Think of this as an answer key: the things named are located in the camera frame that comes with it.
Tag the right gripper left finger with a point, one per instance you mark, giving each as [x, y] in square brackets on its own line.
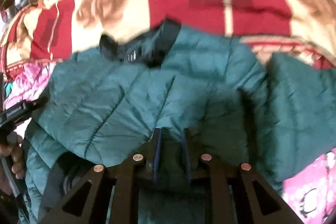
[79, 191]

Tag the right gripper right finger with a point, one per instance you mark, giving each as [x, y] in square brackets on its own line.
[233, 194]

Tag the green puffer jacket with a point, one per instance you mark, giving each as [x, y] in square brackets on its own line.
[103, 104]

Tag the person's left hand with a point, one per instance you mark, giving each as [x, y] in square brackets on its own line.
[16, 153]

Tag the pink penguin bedsheet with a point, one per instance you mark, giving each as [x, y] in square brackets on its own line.
[311, 193]

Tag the red rose patterned blanket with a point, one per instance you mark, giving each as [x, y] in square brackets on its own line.
[51, 30]

